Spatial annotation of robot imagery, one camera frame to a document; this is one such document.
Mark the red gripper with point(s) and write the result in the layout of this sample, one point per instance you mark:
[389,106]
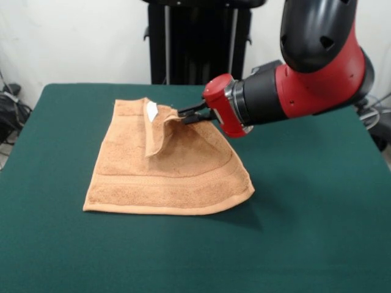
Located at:
[220,103]

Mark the tan terry towel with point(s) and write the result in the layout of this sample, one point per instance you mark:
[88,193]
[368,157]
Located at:
[152,183]

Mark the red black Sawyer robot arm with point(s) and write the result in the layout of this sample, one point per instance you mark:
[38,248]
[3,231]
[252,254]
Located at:
[320,76]

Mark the dark green table cloth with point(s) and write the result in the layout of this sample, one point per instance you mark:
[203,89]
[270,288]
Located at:
[305,213]

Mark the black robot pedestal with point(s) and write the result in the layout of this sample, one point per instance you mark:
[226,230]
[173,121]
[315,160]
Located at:
[198,45]

